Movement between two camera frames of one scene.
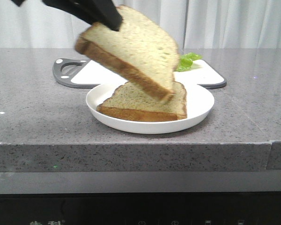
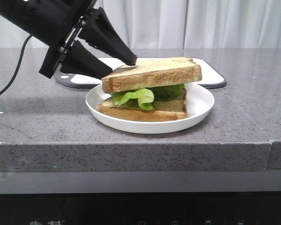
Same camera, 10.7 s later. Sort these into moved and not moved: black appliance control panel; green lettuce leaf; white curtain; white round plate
Moved: green lettuce leaf
Not moved: white curtain; black appliance control panel; white round plate
